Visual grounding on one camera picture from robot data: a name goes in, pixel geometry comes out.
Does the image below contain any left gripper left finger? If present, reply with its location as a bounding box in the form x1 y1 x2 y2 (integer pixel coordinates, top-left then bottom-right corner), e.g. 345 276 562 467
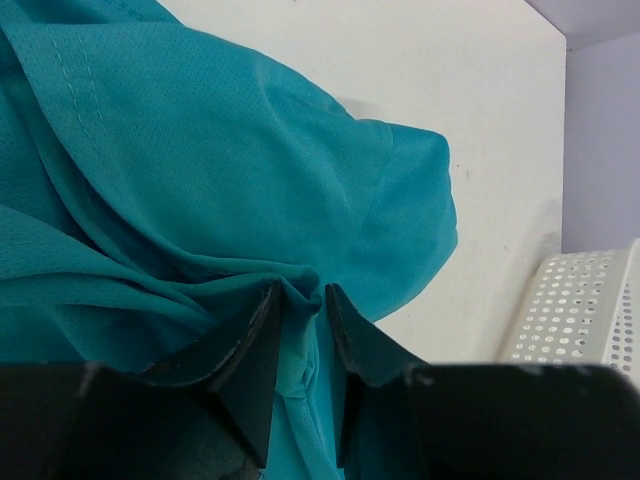
132 283 281 470

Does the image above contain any dark teal t shirt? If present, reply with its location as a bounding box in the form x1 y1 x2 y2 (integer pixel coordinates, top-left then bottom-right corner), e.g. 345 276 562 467
1 1 457 479

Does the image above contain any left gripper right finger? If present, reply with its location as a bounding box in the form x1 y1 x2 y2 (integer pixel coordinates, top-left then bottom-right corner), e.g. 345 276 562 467
325 284 425 468

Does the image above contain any white perforated plastic basket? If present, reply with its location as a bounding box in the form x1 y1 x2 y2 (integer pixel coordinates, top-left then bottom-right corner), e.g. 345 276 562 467
499 240 639 383

